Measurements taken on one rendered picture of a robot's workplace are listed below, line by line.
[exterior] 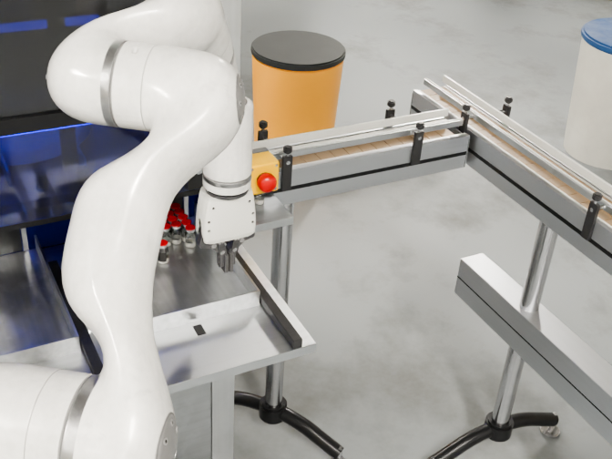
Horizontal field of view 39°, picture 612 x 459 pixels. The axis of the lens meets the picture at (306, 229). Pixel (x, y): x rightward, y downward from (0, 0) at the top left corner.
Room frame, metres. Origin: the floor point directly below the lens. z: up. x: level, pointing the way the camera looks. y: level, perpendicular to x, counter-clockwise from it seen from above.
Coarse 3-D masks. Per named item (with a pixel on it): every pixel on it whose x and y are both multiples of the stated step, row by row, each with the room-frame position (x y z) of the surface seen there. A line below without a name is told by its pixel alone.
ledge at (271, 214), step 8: (264, 200) 1.67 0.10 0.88; (272, 200) 1.67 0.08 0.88; (256, 208) 1.63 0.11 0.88; (264, 208) 1.64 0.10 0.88; (272, 208) 1.64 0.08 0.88; (280, 208) 1.64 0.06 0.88; (256, 216) 1.60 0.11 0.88; (264, 216) 1.60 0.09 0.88; (272, 216) 1.60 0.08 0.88; (280, 216) 1.61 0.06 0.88; (288, 216) 1.61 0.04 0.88; (256, 224) 1.57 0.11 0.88; (264, 224) 1.57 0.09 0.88; (272, 224) 1.58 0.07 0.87; (280, 224) 1.59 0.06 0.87; (288, 224) 1.60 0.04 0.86
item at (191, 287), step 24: (168, 264) 1.39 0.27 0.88; (192, 264) 1.40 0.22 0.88; (216, 264) 1.40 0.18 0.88; (240, 264) 1.36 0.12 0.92; (168, 288) 1.31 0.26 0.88; (192, 288) 1.32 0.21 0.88; (216, 288) 1.32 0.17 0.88; (240, 288) 1.33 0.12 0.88; (168, 312) 1.20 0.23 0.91; (192, 312) 1.22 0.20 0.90; (216, 312) 1.24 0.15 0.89
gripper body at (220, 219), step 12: (204, 192) 1.26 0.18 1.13; (252, 192) 1.29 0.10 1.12; (204, 204) 1.25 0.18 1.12; (216, 204) 1.25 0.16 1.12; (228, 204) 1.25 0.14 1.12; (240, 204) 1.27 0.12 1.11; (252, 204) 1.28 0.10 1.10; (204, 216) 1.24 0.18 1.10; (216, 216) 1.25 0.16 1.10; (228, 216) 1.25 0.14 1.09; (240, 216) 1.27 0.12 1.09; (252, 216) 1.28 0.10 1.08; (204, 228) 1.24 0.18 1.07; (216, 228) 1.25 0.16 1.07; (228, 228) 1.26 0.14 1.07; (240, 228) 1.27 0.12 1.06; (252, 228) 1.28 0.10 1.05; (204, 240) 1.24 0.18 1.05; (216, 240) 1.25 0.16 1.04
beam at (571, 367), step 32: (480, 256) 1.99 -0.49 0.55; (480, 288) 1.89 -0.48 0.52; (512, 288) 1.85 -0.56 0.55; (512, 320) 1.76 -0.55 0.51; (544, 320) 1.72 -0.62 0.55; (544, 352) 1.65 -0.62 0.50; (576, 352) 1.61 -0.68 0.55; (576, 384) 1.55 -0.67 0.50; (608, 384) 1.50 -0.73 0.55; (608, 416) 1.45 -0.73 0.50
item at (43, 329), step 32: (0, 256) 1.38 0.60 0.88; (32, 256) 1.39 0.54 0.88; (0, 288) 1.28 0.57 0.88; (32, 288) 1.28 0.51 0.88; (0, 320) 1.18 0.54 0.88; (32, 320) 1.19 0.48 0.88; (64, 320) 1.20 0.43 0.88; (0, 352) 1.10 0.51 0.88; (32, 352) 1.08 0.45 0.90; (64, 352) 1.11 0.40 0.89
